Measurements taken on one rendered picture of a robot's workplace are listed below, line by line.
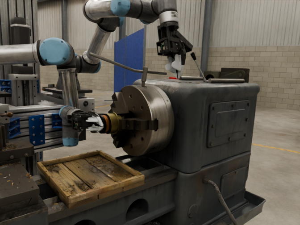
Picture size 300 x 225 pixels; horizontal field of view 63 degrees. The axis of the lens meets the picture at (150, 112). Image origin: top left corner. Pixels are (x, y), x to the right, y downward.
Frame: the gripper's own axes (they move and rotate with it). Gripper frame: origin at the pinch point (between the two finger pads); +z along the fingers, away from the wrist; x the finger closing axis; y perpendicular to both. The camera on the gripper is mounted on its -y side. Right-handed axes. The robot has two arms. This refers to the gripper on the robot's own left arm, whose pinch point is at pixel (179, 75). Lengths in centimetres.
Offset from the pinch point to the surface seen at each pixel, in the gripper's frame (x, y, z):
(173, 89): -9.1, -4.9, 4.5
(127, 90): -20.8, 11.4, 2.5
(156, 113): -6.6, 8.9, 14.1
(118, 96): -24.4, 14.4, 4.4
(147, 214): -16, 12, 56
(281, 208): -48, -173, 121
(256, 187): -84, -196, 112
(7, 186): -12, 61, 30
